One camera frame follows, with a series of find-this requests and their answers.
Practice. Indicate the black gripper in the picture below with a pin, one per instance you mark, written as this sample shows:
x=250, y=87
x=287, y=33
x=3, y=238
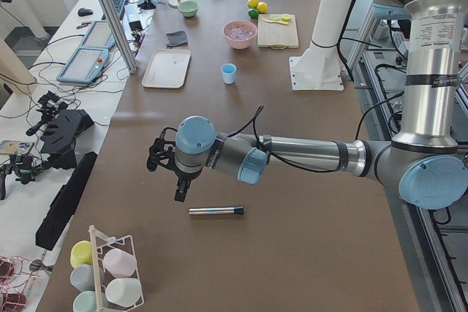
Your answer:
x=183, y=176

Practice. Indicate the steel muddler black tip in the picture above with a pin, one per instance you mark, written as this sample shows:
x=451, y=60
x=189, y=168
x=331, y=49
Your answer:
x=234, y=210

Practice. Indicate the light blue cup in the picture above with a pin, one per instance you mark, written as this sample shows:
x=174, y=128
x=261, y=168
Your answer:
x=228, y=73

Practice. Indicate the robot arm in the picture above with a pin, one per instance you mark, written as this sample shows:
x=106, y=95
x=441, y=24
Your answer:
x=420, y=161

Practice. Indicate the pink cup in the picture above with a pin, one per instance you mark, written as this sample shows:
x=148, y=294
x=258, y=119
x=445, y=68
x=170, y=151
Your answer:
x=119, y=263

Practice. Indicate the white cup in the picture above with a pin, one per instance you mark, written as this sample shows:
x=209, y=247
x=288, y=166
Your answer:
x=124, y=292

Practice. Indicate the yellow cup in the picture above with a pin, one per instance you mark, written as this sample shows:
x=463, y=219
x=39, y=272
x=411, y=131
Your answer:
x=81, y=254

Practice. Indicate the grey cup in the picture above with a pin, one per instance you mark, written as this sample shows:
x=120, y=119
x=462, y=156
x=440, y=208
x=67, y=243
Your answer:
x=82, y=278

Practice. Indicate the mint green cup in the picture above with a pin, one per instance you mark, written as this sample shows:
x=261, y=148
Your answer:
x=85, y=302

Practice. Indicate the pink bowl of ice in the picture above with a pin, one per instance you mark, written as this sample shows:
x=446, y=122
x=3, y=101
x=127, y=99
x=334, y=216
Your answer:
x=239, y=34

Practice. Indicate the black long bar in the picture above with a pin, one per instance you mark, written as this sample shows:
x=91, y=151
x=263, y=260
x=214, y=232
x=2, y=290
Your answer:
x=64, y=204

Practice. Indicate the cream rabbit tray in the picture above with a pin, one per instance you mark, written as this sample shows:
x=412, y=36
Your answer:
x=167, y=69

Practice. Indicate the grey folded cloth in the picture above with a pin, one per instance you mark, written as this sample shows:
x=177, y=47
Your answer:
x=176, y=38

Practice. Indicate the blue teach pendant near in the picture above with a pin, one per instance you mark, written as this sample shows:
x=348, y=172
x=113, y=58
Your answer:
x=84, y=66

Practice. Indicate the blue teach pendant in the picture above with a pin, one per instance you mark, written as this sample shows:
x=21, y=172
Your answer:
x=84, y=66
x=99, y=34

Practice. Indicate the blue teach pendant far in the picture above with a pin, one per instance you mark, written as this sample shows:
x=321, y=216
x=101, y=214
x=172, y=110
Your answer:
x=99, y=34

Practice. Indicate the green bowl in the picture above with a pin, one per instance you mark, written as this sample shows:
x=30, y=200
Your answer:
x=188, y=8

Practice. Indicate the wooden cutting board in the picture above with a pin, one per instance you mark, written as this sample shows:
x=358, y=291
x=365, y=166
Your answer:
x=271, y=35

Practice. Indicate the green lime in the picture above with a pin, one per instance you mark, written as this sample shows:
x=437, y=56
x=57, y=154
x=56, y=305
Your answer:
x=253, y=13

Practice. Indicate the yellow plastic knife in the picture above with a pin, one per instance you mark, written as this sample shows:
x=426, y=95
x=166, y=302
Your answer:
x=280, y=22

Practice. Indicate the black computer mouse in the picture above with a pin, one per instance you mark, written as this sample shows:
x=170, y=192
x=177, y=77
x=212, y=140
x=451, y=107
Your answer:
x=85, y=11

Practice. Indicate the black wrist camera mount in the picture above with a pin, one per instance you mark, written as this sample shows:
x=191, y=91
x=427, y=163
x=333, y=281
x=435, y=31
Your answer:
x=162, y=152

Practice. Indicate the white wire cup rack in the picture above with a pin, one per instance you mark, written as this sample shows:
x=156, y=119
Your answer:
x=100, y=245

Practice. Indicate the black bracket stand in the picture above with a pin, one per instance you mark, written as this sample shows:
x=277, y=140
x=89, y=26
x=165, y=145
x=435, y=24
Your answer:
x=59, y=138

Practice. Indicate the aluminium frame post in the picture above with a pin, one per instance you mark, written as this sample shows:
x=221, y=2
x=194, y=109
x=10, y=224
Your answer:
x=119, y=35

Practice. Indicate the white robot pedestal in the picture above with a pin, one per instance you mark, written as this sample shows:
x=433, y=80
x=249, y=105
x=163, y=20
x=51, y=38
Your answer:
x=318, y=68

